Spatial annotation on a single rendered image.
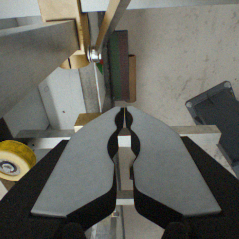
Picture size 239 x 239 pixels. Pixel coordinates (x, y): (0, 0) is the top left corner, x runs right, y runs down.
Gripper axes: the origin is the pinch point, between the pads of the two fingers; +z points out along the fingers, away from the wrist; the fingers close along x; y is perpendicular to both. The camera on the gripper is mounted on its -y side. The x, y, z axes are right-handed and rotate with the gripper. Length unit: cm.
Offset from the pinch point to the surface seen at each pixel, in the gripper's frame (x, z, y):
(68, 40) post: -6.0, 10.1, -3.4
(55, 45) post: -6.0, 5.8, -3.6
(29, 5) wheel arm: -11.8, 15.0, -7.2
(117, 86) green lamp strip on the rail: -2.0, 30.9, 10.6
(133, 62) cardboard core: 5, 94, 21
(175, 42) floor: 30, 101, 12
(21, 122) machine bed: -27.7, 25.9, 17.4
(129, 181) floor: 0, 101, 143
